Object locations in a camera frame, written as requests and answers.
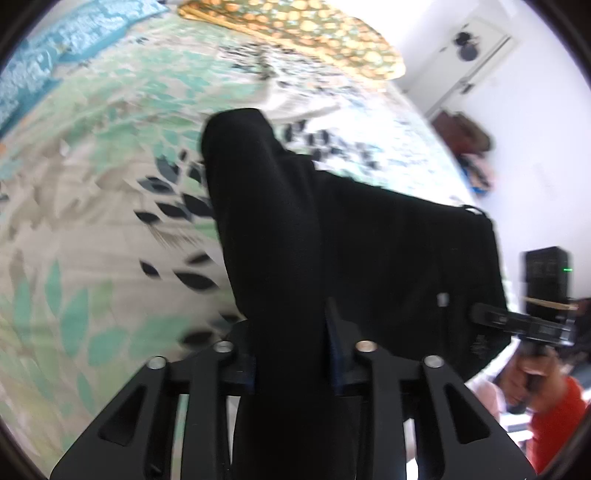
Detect black pants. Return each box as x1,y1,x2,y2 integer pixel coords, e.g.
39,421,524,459
201,109,510,479

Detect orange sleeve right forearm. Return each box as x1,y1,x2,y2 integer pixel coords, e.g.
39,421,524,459
527,377,589,473

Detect person right hand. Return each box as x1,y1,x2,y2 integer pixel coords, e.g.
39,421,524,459
499,346,567,414

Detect pink dotted pajama leg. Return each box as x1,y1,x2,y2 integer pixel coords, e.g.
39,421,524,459
467,379,532,446

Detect floral leaf bedsheet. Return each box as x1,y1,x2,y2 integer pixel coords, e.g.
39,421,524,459
1,6,474,474

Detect laundry basket with clothes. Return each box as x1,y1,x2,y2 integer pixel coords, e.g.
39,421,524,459
457,153,495,197

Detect dark brown dresser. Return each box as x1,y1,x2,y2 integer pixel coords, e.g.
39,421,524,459
432,110,494,156

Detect white door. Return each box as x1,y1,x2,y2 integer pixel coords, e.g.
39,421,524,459
406,16,514,117

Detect blue patterned pillow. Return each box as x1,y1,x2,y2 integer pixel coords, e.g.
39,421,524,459
1,1,167,134

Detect orange green patterned pillow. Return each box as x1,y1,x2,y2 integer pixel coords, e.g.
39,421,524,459
177,0,407,81

